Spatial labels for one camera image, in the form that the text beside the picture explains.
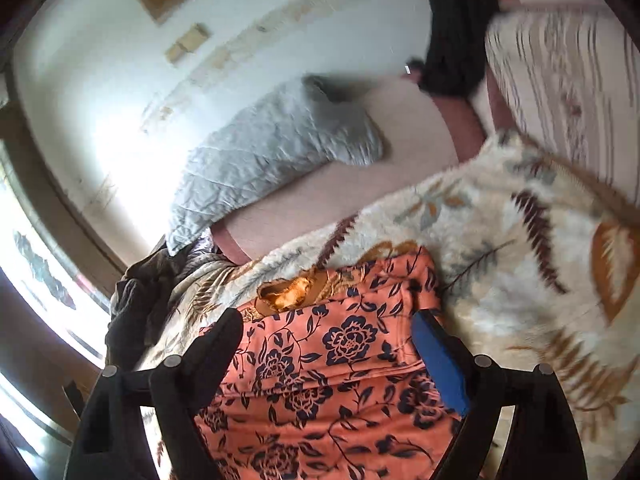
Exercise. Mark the orange floral garment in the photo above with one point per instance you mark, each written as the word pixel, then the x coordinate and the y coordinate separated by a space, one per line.
pixel 325 385

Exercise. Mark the window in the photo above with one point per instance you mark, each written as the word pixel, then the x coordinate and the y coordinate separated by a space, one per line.
pixel 30 245

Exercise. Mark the striped folded cloth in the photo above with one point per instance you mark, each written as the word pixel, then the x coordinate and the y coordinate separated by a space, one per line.
pixel 560 85

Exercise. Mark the cream leaf print blanket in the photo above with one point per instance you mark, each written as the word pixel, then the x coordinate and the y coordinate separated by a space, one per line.
pixel 500 260

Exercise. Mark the black cloth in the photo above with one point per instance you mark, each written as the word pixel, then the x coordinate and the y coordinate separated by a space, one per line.
pixel 455 35

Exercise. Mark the grey quilted pillow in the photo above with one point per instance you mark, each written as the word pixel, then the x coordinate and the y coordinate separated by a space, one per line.
pixel 260 160

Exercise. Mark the pink bed sheet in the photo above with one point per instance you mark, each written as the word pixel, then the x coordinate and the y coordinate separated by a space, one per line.
pixel 395 150

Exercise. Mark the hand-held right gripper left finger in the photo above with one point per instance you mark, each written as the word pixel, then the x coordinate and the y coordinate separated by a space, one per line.
pixel 217 342

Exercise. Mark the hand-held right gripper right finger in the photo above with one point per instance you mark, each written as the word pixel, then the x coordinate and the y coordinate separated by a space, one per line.
pixel 442 365

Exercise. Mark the dark clothes pile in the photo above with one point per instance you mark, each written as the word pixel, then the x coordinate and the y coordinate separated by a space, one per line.
pixel 130 310

